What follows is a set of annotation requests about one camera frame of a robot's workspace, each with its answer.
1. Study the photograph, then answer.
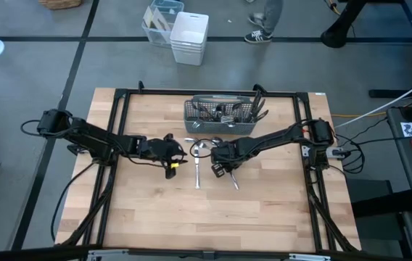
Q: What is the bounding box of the steel spoon with plain handle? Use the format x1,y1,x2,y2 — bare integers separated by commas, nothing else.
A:
215,103,234,117

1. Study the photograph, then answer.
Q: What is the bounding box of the dark grey desk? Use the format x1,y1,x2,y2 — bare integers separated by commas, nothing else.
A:
386,104,412,218

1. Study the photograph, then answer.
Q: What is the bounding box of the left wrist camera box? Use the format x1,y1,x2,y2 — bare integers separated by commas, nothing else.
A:
164,159,177,181

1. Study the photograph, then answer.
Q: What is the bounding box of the grey power adapter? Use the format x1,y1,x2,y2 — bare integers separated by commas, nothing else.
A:
324,146,352,160

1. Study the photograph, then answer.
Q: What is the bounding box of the clear plastic bin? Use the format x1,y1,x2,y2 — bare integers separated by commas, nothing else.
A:
141,0,185,48

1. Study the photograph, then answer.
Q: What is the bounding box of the white bin stack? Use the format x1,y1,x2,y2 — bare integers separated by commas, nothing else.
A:
169,11,210,67

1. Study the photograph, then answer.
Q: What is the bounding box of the grey wire cutlery basket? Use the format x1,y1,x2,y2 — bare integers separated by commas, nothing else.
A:
183,94,265,136

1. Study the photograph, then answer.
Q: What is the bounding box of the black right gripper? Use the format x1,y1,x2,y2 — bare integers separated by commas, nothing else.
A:
210,140,246,173

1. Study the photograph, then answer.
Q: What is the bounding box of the black cable bundle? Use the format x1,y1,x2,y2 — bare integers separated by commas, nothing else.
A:
331,115,390,175

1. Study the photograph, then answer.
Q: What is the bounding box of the steel spoon with lined handle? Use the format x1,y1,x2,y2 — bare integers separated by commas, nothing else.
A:
233,102,250,123

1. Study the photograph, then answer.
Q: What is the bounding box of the black stand foot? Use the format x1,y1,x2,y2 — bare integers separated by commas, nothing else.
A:
320,0,370,49

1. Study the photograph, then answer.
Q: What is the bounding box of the person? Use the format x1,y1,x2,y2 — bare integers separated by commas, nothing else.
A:
244,0,285,44

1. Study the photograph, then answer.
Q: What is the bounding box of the black table frame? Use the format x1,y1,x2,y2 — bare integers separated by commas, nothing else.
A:
55,80,361,261

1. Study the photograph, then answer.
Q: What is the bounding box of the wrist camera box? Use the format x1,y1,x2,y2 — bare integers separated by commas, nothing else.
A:
210,162,226,179
164,159,177,181

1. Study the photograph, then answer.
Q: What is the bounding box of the yellow floor cable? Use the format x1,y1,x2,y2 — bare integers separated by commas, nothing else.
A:
331,111,388,119

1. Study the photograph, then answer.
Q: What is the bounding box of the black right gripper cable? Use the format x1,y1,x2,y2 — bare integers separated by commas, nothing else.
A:
189,138,215,160

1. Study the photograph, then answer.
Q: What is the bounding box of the steel knife with slender handle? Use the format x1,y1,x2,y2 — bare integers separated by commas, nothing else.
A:
192,141,202,191

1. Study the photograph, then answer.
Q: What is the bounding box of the steel fork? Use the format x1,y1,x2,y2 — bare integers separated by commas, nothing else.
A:
193,102,216,123
220,114,236,128

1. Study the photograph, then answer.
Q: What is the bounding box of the wicker basket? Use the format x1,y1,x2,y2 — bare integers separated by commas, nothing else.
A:
38,0,83,11

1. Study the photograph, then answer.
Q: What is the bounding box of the white cable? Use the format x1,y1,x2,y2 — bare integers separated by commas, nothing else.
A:
334,70,412,129

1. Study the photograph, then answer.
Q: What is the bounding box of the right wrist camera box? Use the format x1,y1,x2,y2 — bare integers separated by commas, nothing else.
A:
210,162,226,179

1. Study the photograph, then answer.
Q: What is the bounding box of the black stool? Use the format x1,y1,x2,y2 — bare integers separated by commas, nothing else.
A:
346,178,412,218

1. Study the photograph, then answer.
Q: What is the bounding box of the black left base cable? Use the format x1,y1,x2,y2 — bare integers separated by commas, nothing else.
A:
49,159,100,243

